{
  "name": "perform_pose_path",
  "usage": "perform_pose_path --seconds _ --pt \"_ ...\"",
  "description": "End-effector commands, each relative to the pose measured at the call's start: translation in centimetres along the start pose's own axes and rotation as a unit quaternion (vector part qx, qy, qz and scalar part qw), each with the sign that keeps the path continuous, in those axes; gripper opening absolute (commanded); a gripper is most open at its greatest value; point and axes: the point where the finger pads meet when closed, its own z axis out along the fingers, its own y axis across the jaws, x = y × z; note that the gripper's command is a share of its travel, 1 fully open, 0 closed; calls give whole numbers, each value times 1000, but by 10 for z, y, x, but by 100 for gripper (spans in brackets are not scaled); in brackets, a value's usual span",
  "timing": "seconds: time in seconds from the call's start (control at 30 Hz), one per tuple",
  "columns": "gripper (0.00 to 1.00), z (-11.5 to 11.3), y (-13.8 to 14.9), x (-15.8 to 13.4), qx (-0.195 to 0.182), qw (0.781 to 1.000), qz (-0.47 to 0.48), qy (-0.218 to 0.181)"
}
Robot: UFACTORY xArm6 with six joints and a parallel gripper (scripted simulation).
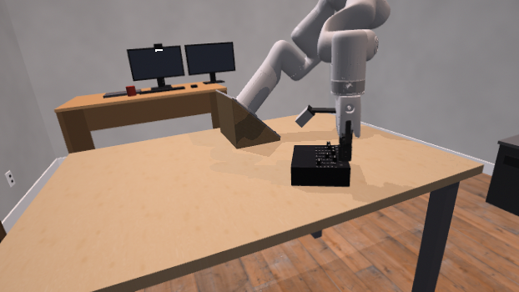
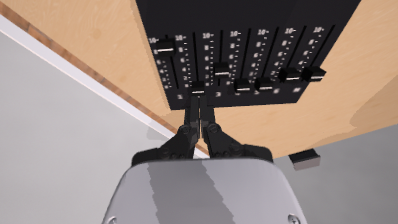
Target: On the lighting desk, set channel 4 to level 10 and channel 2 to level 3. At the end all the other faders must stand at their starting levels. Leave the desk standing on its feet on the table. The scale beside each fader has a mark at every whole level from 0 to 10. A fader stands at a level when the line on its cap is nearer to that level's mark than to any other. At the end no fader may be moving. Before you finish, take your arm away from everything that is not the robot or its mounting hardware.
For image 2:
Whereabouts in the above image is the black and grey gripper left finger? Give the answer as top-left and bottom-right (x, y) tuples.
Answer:
(131, 96), (200, 167)

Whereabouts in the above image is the black lighting desk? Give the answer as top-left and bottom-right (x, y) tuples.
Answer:
(135, 0), (361, 110)

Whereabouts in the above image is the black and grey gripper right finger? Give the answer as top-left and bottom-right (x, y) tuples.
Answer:
(200, 94), (274, 163)

